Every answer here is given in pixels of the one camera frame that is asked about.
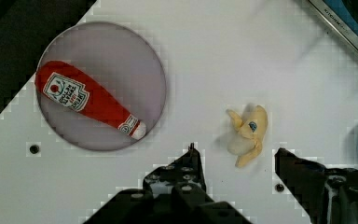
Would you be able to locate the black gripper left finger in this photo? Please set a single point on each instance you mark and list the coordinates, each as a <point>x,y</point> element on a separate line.
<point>171,194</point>

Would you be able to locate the grey round plate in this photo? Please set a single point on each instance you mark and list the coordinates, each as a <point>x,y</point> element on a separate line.
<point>122,62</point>

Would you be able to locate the silver toaster oven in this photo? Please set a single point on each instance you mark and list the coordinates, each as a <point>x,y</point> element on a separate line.
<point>341,16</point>

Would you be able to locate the plush red ketchup bottle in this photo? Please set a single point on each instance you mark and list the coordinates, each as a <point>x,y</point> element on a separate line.
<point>68,86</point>

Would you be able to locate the plush peeled banana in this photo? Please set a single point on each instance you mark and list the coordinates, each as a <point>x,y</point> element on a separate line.
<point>247,144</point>

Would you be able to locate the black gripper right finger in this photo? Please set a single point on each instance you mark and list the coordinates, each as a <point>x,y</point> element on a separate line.
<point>328,195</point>

